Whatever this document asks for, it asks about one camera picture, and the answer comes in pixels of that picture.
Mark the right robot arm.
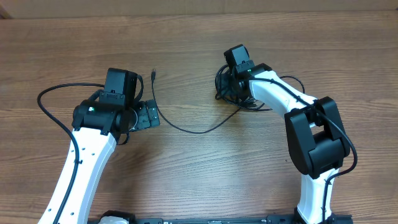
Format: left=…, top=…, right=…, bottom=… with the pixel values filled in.
left=215, top=45, right=353, bottom=223

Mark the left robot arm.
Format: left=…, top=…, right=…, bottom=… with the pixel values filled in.
left=39, top=68, right=160, bottom=223

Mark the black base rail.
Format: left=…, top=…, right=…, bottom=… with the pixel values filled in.
left=136, top=215, right=297, bottom=224

